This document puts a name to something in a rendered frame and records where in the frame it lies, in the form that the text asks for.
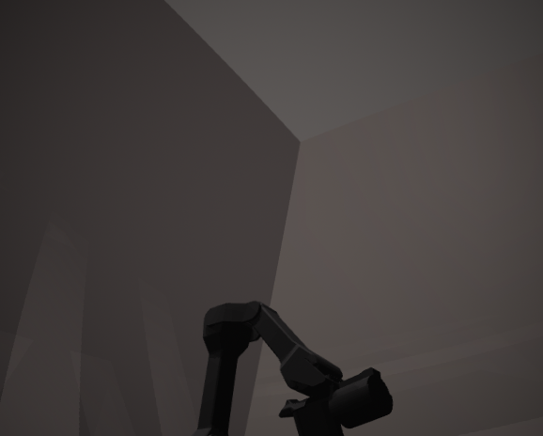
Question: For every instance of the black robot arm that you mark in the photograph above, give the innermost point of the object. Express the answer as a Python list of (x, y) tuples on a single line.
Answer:
[(331, 402)]

